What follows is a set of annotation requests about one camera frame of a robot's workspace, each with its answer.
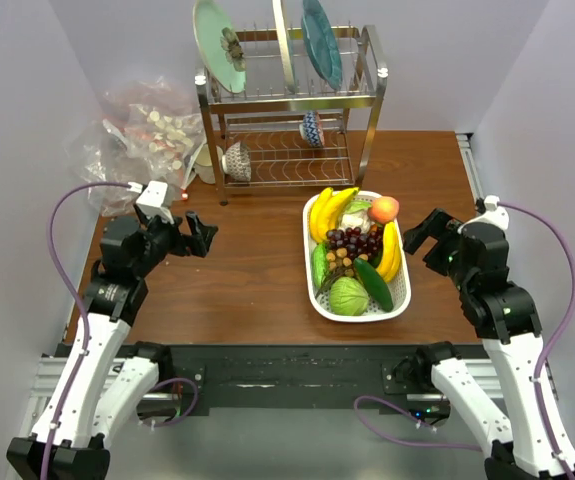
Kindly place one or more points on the cream rimmed plate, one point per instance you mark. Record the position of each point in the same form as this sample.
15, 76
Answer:
284, 43

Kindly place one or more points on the mint green flower plate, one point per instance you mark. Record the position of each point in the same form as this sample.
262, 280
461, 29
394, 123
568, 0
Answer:
219, 46

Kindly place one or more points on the green cabbage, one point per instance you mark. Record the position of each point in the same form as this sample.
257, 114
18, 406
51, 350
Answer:
347, 297

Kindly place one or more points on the toy peach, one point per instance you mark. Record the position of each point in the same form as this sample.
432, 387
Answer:
383, 210

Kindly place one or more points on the dark green cucumber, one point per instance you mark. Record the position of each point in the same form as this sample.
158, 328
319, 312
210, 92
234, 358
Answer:
374, 284

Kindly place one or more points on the pile of clear plastic bags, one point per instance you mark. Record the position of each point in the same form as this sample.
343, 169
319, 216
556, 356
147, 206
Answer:
99, 153

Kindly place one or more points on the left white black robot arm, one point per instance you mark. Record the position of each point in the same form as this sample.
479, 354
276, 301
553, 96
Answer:
72, 437

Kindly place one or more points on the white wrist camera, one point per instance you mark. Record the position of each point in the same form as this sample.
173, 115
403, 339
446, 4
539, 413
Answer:
155, 201
489, 211

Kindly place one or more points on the teal blue plate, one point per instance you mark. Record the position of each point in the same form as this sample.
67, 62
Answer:
321, 44

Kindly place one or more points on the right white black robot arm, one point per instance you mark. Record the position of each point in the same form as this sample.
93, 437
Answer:
526, 439

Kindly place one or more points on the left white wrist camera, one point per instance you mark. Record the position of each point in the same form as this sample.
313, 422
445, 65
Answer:
155, 201

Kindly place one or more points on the yellow banana pair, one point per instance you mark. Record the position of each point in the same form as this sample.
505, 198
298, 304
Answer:
391, 254

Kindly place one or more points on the yellow banana bunch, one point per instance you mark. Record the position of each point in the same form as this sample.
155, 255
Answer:
326, 211

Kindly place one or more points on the brown patterned bowl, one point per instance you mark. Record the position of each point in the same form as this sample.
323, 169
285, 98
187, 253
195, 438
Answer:
236, 162

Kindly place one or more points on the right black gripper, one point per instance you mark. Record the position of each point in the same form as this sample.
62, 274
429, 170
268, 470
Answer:
436, 224

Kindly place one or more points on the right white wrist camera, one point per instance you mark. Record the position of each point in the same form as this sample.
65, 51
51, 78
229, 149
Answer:
489, 211

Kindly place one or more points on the light green bumpy gourd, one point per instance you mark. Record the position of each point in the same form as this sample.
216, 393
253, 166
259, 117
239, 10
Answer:
319, 264

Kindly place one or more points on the blue patterned bowl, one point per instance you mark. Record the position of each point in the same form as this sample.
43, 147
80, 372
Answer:
311, 130

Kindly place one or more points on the clear zip top bag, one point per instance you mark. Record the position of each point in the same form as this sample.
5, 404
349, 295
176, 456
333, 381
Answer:
168, 144

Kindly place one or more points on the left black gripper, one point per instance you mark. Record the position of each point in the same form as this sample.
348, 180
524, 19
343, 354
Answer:
196, 244

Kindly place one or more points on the toy cauliflower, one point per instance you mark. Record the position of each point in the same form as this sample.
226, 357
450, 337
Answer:
356, 215

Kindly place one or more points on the cream enamel mug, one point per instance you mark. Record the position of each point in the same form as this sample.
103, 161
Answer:
203, 165

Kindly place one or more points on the dark purple grape bunch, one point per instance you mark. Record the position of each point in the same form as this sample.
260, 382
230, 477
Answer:
356, 241

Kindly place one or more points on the steel dish rack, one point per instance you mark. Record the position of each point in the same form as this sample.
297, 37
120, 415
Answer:
266, 118

